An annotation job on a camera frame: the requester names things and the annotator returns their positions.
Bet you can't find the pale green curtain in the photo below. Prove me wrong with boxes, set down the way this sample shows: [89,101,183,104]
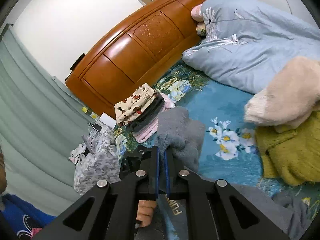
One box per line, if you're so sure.
[1,25,92,216]

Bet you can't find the cream patterned folded garment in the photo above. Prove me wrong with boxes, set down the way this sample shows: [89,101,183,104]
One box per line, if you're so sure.
[114,83,157,126]

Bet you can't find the black folded garment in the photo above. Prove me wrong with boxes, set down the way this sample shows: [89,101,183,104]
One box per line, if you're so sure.
[125,92,164,132]

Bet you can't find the light blue floral quilt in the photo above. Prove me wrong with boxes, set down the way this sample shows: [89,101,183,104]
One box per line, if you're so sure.
[182,0,319,94]

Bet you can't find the blue garment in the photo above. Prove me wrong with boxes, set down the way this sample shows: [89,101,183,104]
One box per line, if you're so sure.
[1,193,56,239]

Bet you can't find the olive green fluffy garment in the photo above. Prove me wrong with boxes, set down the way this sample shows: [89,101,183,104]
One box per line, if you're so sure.
[255,111,319,186]

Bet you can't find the grey fleece garment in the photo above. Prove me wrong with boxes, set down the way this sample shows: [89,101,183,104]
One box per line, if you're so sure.
[155,107,311,239]

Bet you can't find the teal floral bed blanket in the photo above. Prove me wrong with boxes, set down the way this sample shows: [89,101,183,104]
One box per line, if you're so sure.
[154,61,319,218]

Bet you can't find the orange wooden headboard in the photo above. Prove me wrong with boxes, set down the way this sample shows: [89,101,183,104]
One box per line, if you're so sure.
[66,0,205,117]

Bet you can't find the cream fluffy garment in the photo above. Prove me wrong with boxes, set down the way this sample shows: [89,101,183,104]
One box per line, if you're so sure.
[244,56,319,133]

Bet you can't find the pink pillow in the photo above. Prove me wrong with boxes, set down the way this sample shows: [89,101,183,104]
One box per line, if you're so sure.
[191,4,206,37]

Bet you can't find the grey floral storage bag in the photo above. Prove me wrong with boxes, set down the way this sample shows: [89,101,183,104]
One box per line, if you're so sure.
[69,124,120,195]

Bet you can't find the pink folded garment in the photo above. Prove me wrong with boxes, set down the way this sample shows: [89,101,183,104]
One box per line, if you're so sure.
[132,93,175,143]

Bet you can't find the person's left hand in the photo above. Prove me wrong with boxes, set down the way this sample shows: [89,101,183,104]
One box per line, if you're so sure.
[136,200,157,228]

